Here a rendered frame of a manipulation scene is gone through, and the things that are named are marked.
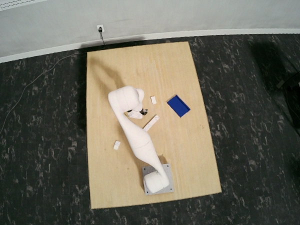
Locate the dark blue rectangular pad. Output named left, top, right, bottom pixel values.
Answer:
left=167, top=95, right=191, bottom=118

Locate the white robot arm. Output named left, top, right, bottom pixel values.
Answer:
left=108, top=86, right=169, bottom=193

